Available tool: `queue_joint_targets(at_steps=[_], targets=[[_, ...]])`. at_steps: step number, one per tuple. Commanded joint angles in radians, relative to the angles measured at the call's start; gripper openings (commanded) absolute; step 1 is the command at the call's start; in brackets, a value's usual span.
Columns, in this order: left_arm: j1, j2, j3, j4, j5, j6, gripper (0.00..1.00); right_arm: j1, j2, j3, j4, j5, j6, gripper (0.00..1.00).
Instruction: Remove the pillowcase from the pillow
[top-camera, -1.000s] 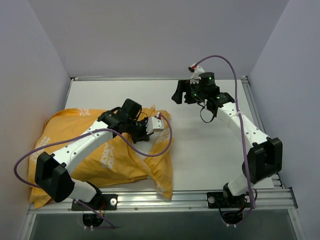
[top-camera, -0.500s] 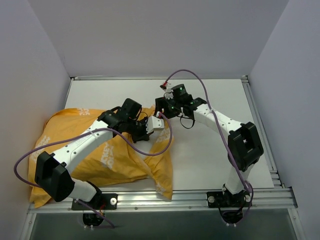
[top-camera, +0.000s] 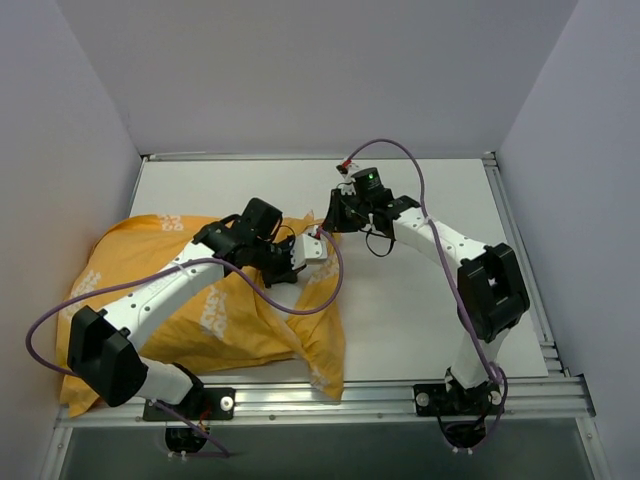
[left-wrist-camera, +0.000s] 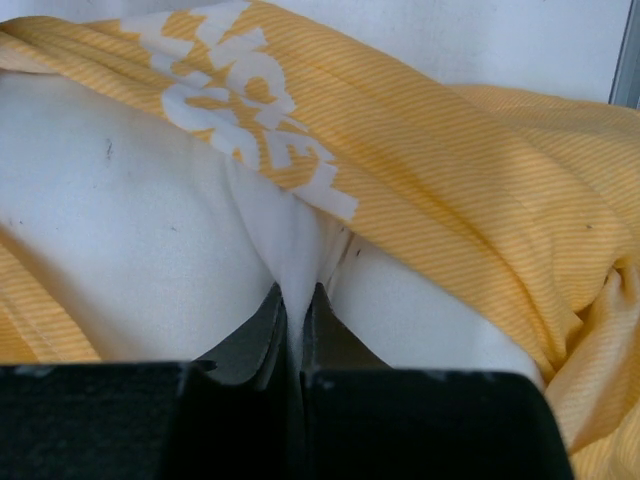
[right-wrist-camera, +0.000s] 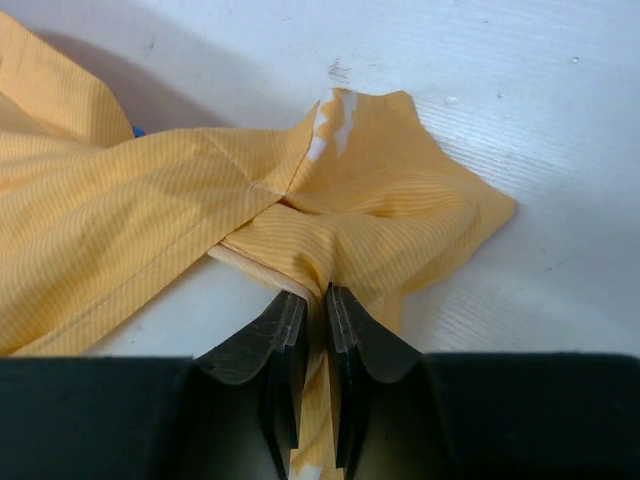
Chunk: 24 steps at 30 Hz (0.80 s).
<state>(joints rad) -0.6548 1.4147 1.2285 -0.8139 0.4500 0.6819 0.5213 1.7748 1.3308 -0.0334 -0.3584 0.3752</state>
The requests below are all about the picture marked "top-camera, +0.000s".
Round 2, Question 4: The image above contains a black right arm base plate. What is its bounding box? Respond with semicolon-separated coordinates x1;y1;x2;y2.
412;382;502;417

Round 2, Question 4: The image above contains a white pillow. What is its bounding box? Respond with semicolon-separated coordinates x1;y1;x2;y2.
267;283;304;317

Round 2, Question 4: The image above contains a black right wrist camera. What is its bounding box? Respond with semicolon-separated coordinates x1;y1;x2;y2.
352;167;392;203

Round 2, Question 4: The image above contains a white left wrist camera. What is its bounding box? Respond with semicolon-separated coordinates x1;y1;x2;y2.
291;234;329;270

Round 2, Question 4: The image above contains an aluminium right frame rail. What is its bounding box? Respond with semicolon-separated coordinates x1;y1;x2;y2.
482;152;569;377

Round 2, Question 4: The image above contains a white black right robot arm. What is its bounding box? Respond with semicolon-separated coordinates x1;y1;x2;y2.
322;186;530;413

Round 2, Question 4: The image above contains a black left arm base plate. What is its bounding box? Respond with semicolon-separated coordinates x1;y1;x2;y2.
142;387;236;423

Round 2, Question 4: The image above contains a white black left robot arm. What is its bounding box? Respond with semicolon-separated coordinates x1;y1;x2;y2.
67;198;297;419

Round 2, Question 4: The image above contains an aluminium frame rail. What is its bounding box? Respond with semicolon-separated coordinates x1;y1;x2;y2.
56;376;595;428
482;152;569;377

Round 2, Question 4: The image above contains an aluminium front frame rail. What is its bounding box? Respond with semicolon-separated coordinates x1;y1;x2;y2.
56;376;595;428

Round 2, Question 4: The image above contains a thin black wire loop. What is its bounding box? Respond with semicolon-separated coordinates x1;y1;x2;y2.
363;225;397;259

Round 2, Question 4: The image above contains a yellow Mickey Mouse pillowcase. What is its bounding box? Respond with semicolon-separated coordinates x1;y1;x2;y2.
69;214;345;401

